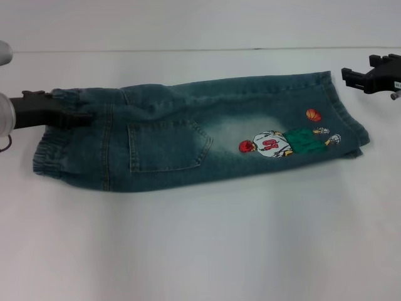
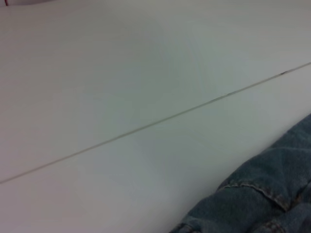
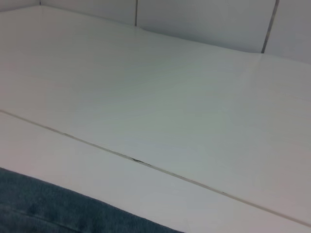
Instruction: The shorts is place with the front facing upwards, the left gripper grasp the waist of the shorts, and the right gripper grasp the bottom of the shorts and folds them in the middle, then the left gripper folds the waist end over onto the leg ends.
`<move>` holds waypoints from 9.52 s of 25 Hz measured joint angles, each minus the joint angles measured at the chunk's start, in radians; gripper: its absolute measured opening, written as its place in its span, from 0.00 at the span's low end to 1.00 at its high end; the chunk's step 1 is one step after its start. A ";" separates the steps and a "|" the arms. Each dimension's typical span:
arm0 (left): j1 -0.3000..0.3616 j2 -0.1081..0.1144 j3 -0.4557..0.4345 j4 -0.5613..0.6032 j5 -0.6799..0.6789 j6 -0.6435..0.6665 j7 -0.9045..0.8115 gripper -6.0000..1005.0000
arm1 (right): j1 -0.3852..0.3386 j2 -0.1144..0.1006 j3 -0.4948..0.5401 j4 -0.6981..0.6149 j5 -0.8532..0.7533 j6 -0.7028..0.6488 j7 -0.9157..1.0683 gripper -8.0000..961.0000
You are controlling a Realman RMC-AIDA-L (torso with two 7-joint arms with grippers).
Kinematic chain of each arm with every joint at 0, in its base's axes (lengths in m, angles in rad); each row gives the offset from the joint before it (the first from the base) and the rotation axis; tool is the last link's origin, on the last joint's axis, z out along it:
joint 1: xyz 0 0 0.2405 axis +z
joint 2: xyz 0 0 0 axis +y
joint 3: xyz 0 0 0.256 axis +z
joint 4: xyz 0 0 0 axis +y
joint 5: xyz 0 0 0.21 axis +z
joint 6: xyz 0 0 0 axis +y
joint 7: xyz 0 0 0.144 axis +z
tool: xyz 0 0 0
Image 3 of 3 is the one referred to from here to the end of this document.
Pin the blue denim shorts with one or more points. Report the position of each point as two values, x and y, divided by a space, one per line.
36 208

